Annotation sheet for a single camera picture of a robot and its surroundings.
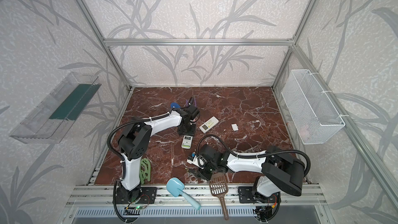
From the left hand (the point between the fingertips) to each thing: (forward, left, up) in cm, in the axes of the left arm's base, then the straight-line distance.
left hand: (192, 129), depth 95 cm
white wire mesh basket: (-13, -52, +34) cm, 64 cm away
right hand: (-22, -4, 0) cm, 23 cm away
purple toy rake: (+23, 0, -3) cm, 23 cm away
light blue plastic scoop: (-31, +7, -2) cm, 32 cm away
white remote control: (-8, +3, -1) cm, 9 cm away
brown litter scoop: (-31, -16, -2) cm, 35 cm away
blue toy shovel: (+21, +14, -3) cm, 25 cm away
